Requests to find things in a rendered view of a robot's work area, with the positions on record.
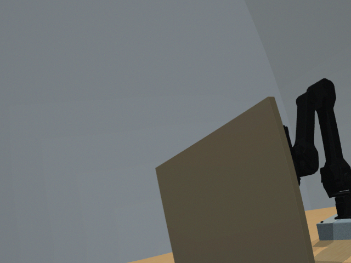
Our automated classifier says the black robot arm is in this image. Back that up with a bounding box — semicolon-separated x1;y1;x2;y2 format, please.
283;78;351;219

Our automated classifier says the tan flat board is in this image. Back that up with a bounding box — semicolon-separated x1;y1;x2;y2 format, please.
155;96;315;263

